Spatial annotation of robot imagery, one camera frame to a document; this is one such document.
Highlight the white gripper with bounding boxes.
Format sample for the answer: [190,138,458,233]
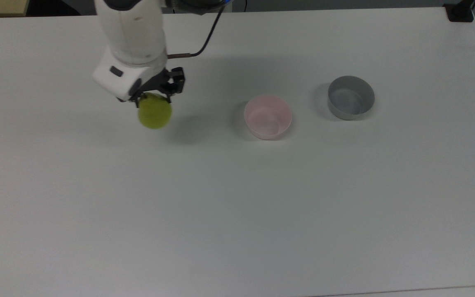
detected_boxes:
[92,52,186,108]

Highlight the green pear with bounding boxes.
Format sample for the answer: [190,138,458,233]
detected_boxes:
[138,92,173,130]

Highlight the pink bowl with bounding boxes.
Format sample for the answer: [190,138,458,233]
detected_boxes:
[244,94,293,140]

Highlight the grey bowl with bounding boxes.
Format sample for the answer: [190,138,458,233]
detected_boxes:
[327,75,375,121]

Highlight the black table clamp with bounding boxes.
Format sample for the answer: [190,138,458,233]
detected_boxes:
[444,0,475,23]

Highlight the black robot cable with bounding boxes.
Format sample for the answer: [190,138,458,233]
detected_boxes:
[167,0,226,59]

